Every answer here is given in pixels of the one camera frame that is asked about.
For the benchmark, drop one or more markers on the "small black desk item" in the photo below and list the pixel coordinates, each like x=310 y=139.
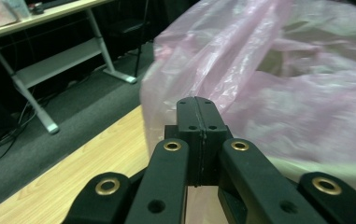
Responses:
x=37 y=8

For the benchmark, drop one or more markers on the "green plastic trash bin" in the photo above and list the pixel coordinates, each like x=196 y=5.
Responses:
x=337 y=172

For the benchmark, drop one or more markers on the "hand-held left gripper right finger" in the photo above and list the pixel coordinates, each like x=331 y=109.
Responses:
x=253 y=180

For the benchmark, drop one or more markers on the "white metal stand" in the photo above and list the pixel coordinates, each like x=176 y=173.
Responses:
x=57 y=62

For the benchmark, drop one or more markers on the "pink plastic bag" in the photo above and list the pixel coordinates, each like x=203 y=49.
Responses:
x=259 y=93

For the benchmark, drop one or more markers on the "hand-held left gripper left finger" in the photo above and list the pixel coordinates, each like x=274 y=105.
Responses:
x=166 y=180

